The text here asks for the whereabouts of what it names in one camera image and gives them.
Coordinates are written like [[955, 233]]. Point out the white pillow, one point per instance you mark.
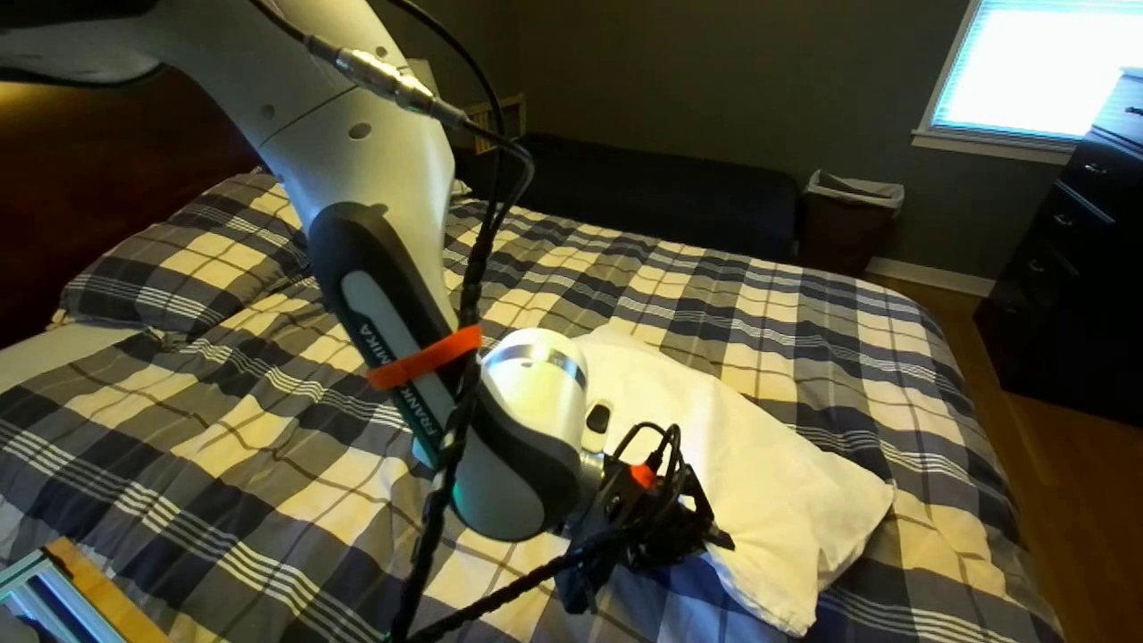
[[797, 514]]

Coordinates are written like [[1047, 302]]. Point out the dark low couch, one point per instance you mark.
[[677, 199]]

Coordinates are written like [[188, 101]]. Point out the teal frame stand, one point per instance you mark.
[[44, 593]]

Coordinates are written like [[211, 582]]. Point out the plaid bed comforter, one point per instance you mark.
[[247, 485]]

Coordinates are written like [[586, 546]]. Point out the bright window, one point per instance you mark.
[[1024, 79]]

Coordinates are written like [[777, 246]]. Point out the plaid pillow near headboard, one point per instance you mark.
[[198, 264]]

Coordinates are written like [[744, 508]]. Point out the dark wooden headboard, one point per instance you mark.
[[84, 165]]

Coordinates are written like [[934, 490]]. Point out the small dark nightstand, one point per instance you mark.
[[848, 220]]

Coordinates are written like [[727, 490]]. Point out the black dresser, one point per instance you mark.
[[1065, 314]]

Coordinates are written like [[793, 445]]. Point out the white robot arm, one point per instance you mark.
[[321, 90]]

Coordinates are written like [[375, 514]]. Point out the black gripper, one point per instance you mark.
[[649, 513]]

